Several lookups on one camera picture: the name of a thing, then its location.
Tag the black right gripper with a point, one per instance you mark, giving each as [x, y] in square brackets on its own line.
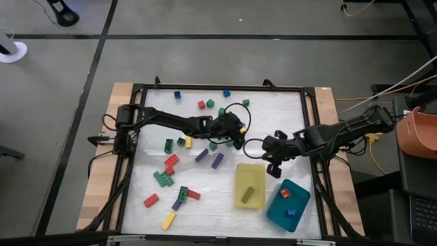
[280, 148]

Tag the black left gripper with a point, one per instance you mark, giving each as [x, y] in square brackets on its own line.
[225, 128]

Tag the green cube block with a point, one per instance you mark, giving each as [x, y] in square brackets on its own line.
[213, 146]
[210, 103]

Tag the purple long block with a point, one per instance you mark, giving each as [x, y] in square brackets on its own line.
[201, 154]
[217, 160]
[176, 205]

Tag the red square lego brick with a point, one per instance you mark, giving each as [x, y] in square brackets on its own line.
[285, 193]

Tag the green square lego brick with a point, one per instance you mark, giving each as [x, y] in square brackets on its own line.
[246, 102]
[181, 141]

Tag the yellow rectangular block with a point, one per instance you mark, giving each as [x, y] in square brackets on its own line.
[188, 142]

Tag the blue square lego brick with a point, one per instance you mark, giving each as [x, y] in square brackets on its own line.
[226, 93]
[177, 94]
[290, 212]

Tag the red cube block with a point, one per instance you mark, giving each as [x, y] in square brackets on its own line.
[169, 170]
[201, 104]

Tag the red long block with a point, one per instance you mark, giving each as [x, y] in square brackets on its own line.
[194, 195]
[151, 200]

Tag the yellow long block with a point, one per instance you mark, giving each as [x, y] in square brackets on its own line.
[168, 220]

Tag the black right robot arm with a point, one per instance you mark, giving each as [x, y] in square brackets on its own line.
[341, 131]

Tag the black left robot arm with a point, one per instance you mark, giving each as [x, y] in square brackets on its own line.
[164, 119]

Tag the yellow plastic bin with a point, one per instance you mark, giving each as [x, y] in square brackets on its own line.
[254, 177]

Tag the blue plastic bin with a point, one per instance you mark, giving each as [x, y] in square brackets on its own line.
[300, 200]

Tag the red long lego brick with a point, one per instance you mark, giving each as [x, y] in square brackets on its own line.
[171, 160]

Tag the silver aluminium bar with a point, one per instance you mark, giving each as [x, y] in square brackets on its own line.
[307, 242]

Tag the yellow plug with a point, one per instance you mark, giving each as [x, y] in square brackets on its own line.
[371, 138]

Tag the dark desk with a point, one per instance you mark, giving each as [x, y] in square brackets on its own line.
[406, 171]

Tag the black clamp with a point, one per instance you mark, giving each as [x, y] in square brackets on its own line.
[99, 139]

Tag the orange pot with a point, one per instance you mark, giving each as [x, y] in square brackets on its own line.
[418, 136]

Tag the black laptop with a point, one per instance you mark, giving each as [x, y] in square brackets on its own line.
[425, 215]

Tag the black table leg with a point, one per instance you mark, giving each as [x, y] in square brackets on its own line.
[420, 20]

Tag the black stand base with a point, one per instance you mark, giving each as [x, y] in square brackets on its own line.
[63, 13]

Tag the black furniture leg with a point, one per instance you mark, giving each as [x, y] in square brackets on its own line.
[10, 152]

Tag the white round stand base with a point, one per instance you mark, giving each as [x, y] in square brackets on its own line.
[12, 53]

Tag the black frame hook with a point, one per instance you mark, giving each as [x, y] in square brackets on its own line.
[157, 82]
[269, 83]

